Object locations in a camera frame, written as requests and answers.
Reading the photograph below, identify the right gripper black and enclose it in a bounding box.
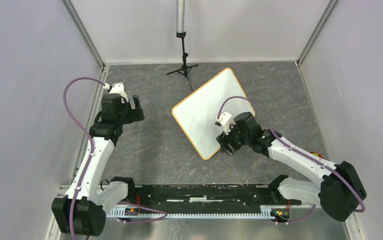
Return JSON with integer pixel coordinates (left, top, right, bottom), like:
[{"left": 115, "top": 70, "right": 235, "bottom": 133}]
[{"left": 216, "top": 119, "right": 251, "bottom": 156}]

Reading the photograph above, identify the whiteboard with yellow edge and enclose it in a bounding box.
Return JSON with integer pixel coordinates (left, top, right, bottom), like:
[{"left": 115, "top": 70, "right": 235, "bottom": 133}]
[{"left": 171, "top": 67, "right": 256, "bottom": 160}]

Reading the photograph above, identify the red object behind right arm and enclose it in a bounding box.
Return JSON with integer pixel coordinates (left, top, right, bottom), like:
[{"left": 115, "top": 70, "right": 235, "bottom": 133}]
[{"left": 310, "top": 151, "right": 324, "bottom": 159}]

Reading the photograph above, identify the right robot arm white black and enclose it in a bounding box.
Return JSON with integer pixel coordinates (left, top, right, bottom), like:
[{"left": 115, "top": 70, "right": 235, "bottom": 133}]
[{"left": 215, "top": 112, "right": 367, "bottom": 222}]

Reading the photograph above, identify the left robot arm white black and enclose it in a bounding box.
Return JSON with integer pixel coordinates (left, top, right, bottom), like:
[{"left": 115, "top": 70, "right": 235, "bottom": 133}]
[{"left": 51, "top": 93, "right": 145, "bottom": 237}]

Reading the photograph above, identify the black tripod stand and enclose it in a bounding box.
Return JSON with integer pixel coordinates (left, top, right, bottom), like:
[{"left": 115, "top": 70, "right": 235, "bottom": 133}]
[{"left": 167, "top": 0, "right": 199, "bottom": 92}]

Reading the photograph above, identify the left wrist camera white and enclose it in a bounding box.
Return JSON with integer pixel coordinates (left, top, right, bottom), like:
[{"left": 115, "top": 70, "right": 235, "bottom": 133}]
[{"left": 103, "top": 82, "right": 130, "bottom": 103}]

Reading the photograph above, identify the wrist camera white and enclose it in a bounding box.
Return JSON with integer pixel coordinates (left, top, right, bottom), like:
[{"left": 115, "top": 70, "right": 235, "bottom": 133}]
[
  {"left": 215, "top": 112, "right": 236, "bottom": 135},
  {"left": 103, "top": 82, "right": 130, "bottom": 103}
]

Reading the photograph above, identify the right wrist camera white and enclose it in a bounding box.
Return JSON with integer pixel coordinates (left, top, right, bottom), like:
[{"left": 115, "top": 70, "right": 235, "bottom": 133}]
[{"left": 215, "top": 112, "right": 236, "bottom": 135}]

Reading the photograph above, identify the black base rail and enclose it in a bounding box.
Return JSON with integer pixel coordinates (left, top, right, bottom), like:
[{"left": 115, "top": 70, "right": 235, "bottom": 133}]
[{"left": 124, "top": 184, "right": 302, "bottom": 214}]

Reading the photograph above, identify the white cable duct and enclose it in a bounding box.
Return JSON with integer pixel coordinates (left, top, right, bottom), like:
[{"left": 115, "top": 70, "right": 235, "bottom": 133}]
[{"left": 106, "top": 204, "right": 275, "bottom": 220}]

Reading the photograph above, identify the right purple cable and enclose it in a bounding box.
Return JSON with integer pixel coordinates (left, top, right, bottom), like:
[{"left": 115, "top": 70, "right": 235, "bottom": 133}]
[{"left": 216, "top": 96, "right": 367, "bottom": 225}]

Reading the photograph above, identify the left aluminium frame post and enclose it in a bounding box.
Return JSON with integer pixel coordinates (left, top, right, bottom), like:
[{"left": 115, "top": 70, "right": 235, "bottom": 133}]
[{"left": 62, "top": 0, "right": 106, "bottom": 70}]

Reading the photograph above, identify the aluminium frame post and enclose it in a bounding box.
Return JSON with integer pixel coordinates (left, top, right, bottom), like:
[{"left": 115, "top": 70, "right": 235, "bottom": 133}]
[
  {"left": 62, "top": 0, "right": 106, "bottom": 70},
  {"left": 296, "top": 0, "right": 340, "bottom": 68}
]

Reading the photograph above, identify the right aluminium frame post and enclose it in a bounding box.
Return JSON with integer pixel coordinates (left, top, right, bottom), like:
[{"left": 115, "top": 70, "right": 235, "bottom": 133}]
[{"left": 296, "top": 0, "right": 340, "bottom": 68}]

